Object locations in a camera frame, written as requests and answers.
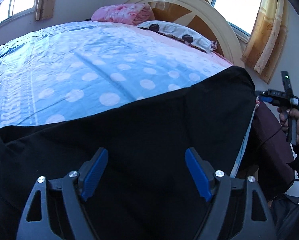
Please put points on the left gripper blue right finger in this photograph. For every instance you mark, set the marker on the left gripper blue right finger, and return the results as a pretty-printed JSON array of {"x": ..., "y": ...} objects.
[{"x": 202, "y": 173}]

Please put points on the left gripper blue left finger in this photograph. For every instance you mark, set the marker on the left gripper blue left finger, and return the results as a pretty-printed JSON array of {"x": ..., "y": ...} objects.
[{"x": 91, "y": 172}]

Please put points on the black pants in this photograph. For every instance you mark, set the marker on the black pants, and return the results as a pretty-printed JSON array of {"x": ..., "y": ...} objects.
[{"x": 146, "y": 191}]

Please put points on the person right hand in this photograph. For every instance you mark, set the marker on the person right hand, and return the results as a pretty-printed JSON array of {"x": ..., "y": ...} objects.
[{"x": 284, "y": 122}]

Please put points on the yellow curtain beside headboard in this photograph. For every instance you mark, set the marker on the yellow curtain beside headboard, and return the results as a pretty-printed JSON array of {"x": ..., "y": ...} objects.
[{"x": 267, "y": 39}]

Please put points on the side window by headboard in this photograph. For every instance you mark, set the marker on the side window by headboard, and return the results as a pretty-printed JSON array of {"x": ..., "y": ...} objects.
[{"x": 240, "y": 14}]

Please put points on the blue pink polka-dot bedsheet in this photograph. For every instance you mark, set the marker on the blue pink polka-dot bedsheet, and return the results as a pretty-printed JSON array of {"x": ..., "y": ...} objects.
[{"x": 78, "y": 69}]

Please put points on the grey patterned pillow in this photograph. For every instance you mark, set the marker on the grey patterned pillow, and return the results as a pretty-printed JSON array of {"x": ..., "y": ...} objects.
[{"x": 181, "y": 33}]

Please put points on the cream wooden headboard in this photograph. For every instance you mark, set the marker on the cream wooden headboard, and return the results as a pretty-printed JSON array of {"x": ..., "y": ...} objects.
[{"x": 202, "y": 17}]

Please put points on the folded pink floral blanket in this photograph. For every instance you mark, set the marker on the folded pink floral blanket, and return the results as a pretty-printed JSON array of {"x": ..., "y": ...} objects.
[{"x": 128, "y": 13}]

